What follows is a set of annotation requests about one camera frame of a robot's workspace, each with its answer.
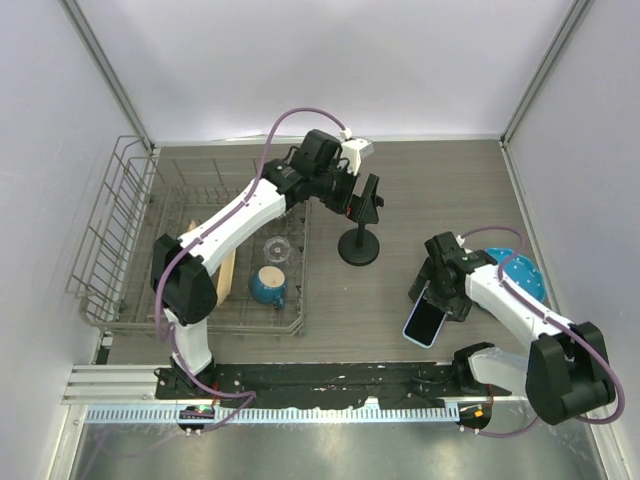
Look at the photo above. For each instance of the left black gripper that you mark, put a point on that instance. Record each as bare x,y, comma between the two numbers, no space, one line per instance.
359,209

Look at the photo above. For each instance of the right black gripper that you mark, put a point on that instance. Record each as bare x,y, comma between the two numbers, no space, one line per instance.
460,305

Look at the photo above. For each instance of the black phone stand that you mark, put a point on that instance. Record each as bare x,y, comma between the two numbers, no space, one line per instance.
358,246

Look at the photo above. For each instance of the phone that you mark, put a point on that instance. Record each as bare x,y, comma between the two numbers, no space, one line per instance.
424,323

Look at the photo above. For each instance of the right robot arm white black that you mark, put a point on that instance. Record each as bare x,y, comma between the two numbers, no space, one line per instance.
565,373

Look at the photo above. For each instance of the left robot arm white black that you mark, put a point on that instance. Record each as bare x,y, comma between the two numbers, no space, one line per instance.
321,167

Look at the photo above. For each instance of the clear glass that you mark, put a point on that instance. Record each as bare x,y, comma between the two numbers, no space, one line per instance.
279,252

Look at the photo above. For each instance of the blue polka dot plate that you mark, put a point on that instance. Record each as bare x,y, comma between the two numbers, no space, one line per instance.
522,271

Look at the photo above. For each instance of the blue mug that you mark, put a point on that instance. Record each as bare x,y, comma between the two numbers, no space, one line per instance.
268,286

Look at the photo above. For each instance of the right beige plate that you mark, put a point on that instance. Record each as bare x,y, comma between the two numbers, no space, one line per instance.
225,277

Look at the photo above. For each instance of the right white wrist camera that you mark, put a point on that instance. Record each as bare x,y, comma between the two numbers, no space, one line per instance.
461,242

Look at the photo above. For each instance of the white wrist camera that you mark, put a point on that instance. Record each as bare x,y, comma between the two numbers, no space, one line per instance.
353,151
461,242

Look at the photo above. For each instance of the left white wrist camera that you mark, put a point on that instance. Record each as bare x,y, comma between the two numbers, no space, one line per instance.
353,151

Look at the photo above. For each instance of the white slotted cable duct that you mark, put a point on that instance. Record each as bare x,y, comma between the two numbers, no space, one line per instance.
184,414

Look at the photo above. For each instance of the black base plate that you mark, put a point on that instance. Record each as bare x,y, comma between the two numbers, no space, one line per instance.
338,386

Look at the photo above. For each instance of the grey wire dish rack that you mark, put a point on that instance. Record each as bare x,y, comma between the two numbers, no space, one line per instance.
144,195

